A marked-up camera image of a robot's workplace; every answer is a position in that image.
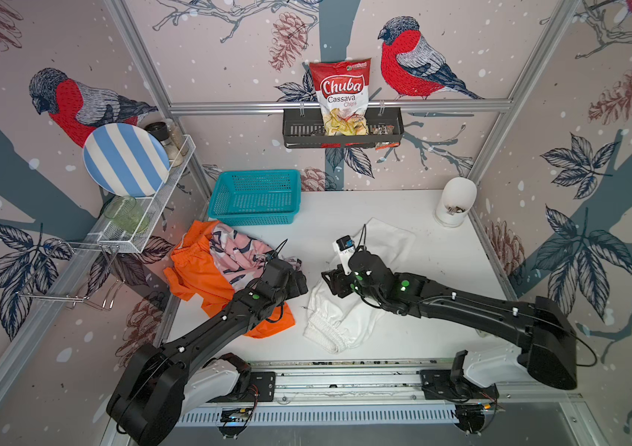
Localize dark lid spice jar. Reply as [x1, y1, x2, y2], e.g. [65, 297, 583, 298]
[144, 121, 182, 165]

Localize aluminium mounting rail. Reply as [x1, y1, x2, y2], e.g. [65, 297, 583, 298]
[117, 359, 579, 405]

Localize teal plastic basket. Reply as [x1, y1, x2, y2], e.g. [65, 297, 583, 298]
[207, 169, 301, 227]

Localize red Chuba chips bag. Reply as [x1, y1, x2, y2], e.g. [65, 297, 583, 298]
[309, 59, 371, 137]

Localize blue striped plate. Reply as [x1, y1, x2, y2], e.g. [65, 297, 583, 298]
[83, 124, 170, 198]

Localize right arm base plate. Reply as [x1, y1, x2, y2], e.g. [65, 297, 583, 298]
[419, 369, 500, 404]

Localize black wall shelf basket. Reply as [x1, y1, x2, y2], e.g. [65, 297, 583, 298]
[282, 108, 404, 149]

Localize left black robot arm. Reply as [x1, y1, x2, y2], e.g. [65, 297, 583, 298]
[107, 258, 308, 445]

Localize orange garment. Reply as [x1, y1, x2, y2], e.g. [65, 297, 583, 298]
[163, 221, 265, 317]

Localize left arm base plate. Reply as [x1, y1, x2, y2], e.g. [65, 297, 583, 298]
[209, 372, 276, 403]

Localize white ceramic holder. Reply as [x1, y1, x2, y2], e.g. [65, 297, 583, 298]
[434, 178, 477, 228]

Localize white shorts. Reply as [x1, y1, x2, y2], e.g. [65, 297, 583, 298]
[303, 216, 417, 355]

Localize white wire wall rack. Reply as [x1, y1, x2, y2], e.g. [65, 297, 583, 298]
[18, 136, 196, 311]

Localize green glass cup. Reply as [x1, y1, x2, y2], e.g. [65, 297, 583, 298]
[102, 196, 150, 234]

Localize clear spice jar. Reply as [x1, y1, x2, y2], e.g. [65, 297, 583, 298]
[164, 118, 189, 167]

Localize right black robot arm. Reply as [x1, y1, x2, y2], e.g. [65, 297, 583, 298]
[321, 250, 578, 390]

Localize pink patterned garment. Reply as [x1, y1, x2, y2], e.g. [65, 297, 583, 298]
[209, 222, 302, 292]

